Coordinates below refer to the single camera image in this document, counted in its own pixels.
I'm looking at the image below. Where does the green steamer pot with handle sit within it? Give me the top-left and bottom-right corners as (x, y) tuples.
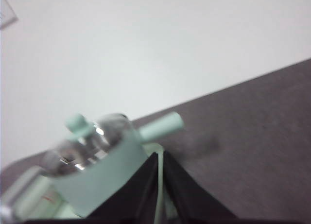
(50, 111), (185, 216)

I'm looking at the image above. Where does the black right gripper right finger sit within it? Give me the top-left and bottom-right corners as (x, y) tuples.
(162, 149), (242, 221)

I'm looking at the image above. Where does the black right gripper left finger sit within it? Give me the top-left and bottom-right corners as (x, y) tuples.
(86, 152), (160, 221)

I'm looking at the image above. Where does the green breakfast machine base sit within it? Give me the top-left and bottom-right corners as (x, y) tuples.
(0, 141), (175, 221)

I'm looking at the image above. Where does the glass lid with green knob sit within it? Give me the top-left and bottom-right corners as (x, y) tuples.
(41, 113), (134, 178)

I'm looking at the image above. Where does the white wall socket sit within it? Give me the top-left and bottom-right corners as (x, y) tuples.
(0, 0), (19, 30)

